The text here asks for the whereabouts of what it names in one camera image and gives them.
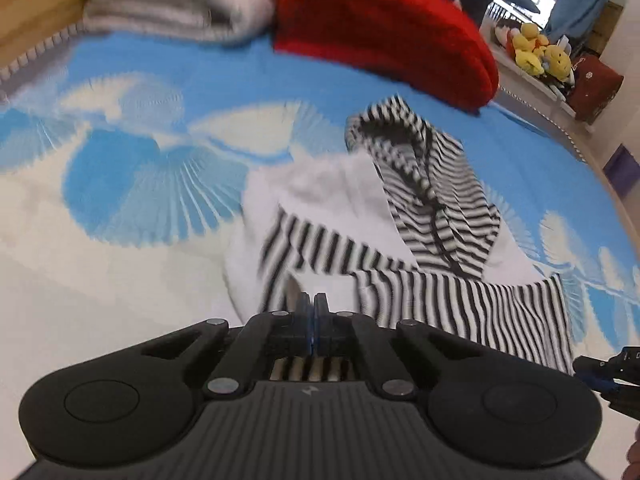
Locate striped white hooded garment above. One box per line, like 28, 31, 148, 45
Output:
224, 96, 573, 373

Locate person's hand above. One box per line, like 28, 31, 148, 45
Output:
622, 427, 640, 480

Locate purple box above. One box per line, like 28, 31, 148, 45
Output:
603, 144, 640, 198

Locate blue white patterned bedspread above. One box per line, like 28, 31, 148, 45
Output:
1, 34, 639, 479

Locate dark red bag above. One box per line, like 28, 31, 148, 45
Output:
567, 53, 624, 125

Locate red folded blanket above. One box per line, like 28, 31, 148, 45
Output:
273, 0, 499, 112

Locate yellow plush toys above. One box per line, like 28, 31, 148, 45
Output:
494, 23, 575, 86

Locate wooden bed headboard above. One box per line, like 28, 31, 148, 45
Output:
0, 0, 86, 66

